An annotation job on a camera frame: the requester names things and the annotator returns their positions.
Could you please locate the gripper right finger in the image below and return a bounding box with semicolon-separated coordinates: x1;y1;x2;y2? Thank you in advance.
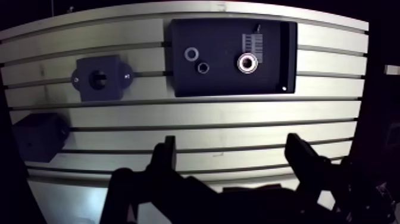
284;133;395;224

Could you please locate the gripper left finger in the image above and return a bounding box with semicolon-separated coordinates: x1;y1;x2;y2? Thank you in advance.
99;135;220;224

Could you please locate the dark blue-grey housing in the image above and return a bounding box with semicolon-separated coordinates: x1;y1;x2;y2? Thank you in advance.
70;54;135;102

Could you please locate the steel bearing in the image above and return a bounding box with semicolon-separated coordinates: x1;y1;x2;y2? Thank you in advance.
184;46;200;63
196;61;211;75

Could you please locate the dark blue-grey tray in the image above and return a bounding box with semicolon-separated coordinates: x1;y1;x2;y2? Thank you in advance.
170;17;299;98

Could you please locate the dark blue-grey block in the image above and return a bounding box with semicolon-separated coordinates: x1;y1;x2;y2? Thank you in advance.
12;113;70;164

